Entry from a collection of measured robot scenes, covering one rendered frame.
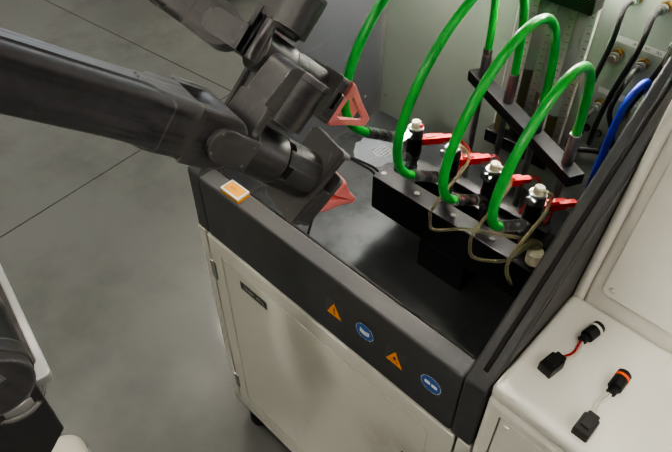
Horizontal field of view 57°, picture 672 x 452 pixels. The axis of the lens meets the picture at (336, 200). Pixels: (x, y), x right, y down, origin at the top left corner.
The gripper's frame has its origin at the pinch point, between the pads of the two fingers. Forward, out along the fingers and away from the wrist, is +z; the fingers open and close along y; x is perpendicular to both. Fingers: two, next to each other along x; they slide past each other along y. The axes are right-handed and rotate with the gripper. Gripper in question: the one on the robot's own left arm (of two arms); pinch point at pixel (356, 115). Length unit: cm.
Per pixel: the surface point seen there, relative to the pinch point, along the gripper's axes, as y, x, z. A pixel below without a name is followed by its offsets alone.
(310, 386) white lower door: 13, 53, 40
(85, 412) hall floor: 76, 117, 35
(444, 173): -14.9, 0.0, 6.6
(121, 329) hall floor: 99, 101, 43
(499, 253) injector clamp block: -13.7, 5.6, 29.4
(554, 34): -10.8, -25.3, 13.5
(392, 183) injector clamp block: 8.5, 6.4, 22.0
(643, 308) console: -34.6, 0.2, 35.3
